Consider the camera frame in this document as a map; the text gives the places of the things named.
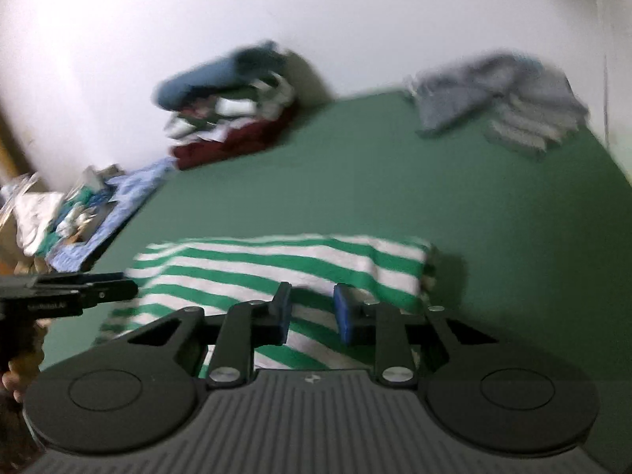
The white folded garment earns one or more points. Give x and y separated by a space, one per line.
227 129

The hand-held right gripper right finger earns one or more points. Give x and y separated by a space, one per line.
343 316

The person's left forearm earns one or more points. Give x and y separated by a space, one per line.
10 429

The green white folded cardigan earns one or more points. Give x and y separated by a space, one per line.
266 101

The blue folded sweater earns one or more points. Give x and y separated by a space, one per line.
207 81

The pile of assorted clutter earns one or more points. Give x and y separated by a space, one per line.
44 212

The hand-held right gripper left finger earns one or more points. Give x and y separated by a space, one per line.
283 313

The grey striped cloth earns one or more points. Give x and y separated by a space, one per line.
528 131

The blue white checked cloth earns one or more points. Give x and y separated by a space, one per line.
128 197

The maroon folded garment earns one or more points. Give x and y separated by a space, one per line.
237 145

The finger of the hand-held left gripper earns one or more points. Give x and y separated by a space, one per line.
74 280
108 294

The green white striped shirt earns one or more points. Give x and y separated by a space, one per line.
296 261

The person's left hand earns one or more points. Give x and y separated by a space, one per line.
17 380

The grey sweater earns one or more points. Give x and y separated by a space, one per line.
469 89

